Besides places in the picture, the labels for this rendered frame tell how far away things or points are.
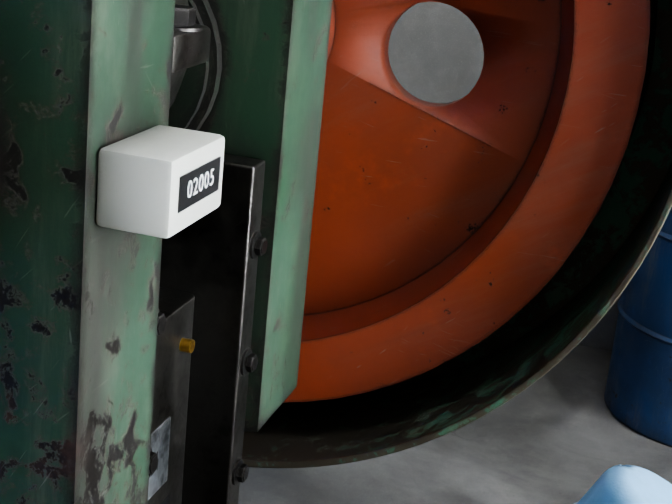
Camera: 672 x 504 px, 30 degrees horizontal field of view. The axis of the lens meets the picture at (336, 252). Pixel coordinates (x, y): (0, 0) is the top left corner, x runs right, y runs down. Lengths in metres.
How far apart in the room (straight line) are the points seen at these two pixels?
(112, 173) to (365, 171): 0.56
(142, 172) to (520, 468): 2.81
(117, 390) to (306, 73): 0.32
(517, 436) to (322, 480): 0.64
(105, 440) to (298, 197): 0.32
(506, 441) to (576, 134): 2.48
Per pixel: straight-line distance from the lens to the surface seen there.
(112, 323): 0.67
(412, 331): 1.14
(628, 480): 0.82
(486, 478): 3.29
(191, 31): 0.78
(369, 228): 1.16
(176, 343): 0.89
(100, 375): 0.67
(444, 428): 1.13
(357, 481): 3.18
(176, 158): 0.61
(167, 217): 0.61
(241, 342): 0.91
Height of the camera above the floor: 1.48
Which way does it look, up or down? 17 degrees down
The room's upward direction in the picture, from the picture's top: 6 degrees clockwise
